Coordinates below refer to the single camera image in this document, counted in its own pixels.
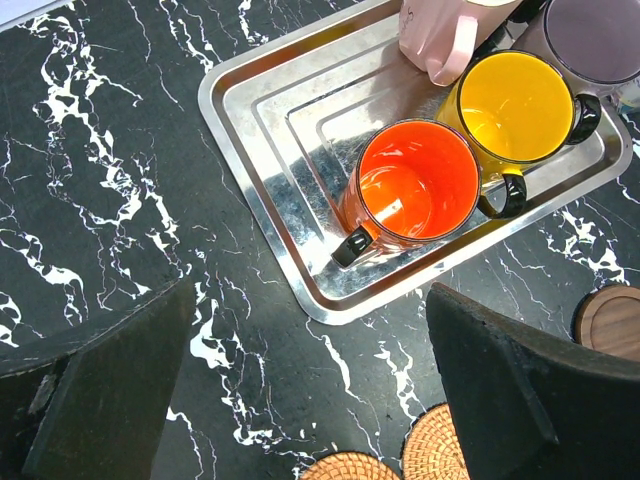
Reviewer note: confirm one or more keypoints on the orange red mug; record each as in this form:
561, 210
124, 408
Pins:
415, 181

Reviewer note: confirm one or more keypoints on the pink mug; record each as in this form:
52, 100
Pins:
440, 36

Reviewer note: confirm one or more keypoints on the yellow mug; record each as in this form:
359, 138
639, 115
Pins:
516, 110

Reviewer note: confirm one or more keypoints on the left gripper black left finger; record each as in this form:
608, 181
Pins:
90, 402

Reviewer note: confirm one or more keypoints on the lilac mug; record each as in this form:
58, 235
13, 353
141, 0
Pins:
594, 44

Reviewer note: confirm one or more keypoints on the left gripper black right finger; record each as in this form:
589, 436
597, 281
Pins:
527, 404

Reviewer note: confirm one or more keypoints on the dark brown wooden coaster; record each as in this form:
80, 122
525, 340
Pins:
607, 321

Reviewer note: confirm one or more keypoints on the woven rattan coaster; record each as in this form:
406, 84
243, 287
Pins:
349, 466
432, 449

